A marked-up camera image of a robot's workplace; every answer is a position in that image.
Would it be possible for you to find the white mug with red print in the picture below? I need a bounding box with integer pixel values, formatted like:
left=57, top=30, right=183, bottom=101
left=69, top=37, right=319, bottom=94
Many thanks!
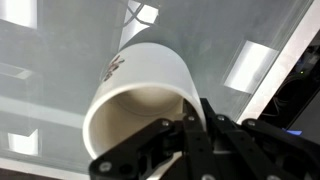
left=82, top=41, right=208, bottom=180

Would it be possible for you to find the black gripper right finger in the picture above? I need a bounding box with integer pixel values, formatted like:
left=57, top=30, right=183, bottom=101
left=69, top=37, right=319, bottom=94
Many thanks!
left=199, top=97, right=320, bottom=180

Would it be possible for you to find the blue tape strip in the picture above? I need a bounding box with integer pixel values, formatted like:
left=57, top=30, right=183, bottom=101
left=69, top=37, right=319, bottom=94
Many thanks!
left=281, top=127, right=303, bottom=137

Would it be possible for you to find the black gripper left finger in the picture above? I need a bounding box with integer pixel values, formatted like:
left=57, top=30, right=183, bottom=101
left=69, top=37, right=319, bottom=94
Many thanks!
left=88, top=99, right=218, bottom=180

